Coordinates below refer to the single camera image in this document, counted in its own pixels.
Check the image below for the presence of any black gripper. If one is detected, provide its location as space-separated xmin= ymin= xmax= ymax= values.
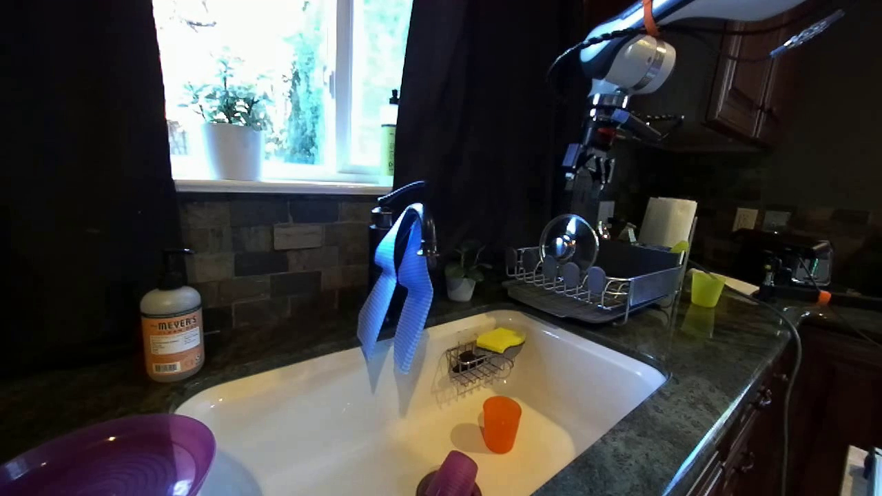
xmin=560 ymin=88 xmax=638 ymax=221

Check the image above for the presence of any glass pot lid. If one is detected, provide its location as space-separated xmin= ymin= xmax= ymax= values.
xmin=536 ymin=209 xmax=606 ymax=280

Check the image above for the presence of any stainless steel dish rack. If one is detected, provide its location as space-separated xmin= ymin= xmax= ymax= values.
xmin=500 ymin=236 xmax=688 ymax=328

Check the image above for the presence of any blue dish cloth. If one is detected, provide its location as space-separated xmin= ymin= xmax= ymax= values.
xmin=354 ymin=201 xmax=438 ymax=380

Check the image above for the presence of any white paper towel roll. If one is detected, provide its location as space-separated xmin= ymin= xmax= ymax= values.
xmin=635 ymin=192 xmax=701 ymax=256

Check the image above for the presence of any green plastic cup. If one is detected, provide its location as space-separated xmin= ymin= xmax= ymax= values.
xmin=685 ymin=265 xmax=730 ymax=311

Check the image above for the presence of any small plant in white pot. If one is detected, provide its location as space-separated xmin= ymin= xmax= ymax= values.
xmin=440 ymin=245 xmax=488 ymax=305

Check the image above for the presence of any yellow sponge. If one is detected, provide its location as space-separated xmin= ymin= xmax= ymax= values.
xmin=470 ymin=324 xmax=528 ymax=357

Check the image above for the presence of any white flat item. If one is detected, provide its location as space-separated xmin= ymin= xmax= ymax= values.
xmin=719 ymin=270 xmax=763 ymax=300

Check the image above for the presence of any white kitchen sink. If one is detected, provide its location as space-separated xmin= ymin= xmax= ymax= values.
xmin=174 ymin=305 xmax=668 ymax=496

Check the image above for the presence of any black kitchen faucet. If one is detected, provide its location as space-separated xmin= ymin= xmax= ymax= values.
xmin=365 ymin=179 xmax=444 ymax=336

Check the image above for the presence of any black scrub pad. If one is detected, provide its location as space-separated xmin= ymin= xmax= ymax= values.
xmin=451 ymin=343 xmax=491 ymax=372

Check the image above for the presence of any green bottle on windowsill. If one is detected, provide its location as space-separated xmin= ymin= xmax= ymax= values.
xmin=378 ymin=85 xmax=401 ymax=179

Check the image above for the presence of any orange plastic cup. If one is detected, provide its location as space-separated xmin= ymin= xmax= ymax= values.
xmin=478 ymin=393 xmax=526 ymax=457

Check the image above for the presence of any dark wooden lower cabinet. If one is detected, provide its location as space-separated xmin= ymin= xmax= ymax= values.
xmin=679 ymin=343 xmax=803 ymax=496

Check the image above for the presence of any bright window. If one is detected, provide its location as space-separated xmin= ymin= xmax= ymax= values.
xmin=149 ymin=0 xmax=416 ymax=190

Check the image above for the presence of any purple plastic cup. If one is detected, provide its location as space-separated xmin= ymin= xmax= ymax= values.
xmin=412 ymin=448 xmax=485 ymax=496

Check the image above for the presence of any large plant in white pot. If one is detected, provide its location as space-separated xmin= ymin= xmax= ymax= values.
xmin=178 ymin=54 xmax=280 ymax=181

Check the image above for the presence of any white cloth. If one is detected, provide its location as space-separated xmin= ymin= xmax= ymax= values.
xmin=838 ymin=442 xmax=882 ymax=496

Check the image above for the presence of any soap bottle with orange label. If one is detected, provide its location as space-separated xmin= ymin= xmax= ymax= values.
xmin=138 ymin=245 xmax=207 ymax=386

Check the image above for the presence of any purple plastic bowl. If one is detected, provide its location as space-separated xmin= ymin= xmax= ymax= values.
xmin=0 ymin=409 xmax=219 ymax=496

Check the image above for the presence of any white wall outlet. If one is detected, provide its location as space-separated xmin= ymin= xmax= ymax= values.
xmin=761 ymin=207 xmax=794 ymax=233
xmin=730 ymin=203 xmax=763 ymax=233

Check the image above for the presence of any wire sponge caddy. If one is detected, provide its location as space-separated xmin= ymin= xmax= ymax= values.
xmin=429 ymin=333 xmax=528 ymax=402

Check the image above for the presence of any black cable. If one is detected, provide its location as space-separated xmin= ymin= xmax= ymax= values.
xmin=772 ymin=303 xmax=814 ymax=496

